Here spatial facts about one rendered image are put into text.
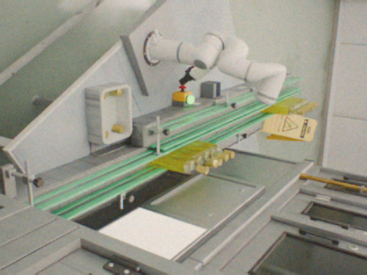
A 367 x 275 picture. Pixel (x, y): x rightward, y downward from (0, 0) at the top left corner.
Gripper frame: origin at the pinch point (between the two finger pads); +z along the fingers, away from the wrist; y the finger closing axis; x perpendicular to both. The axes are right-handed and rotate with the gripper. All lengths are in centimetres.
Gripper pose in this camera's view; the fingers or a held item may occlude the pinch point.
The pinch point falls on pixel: (183, 81)
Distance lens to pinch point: 221.8
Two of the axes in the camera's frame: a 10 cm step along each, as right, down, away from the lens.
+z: -7.9, 5.5, 2.7
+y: -4.7, -2.7, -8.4
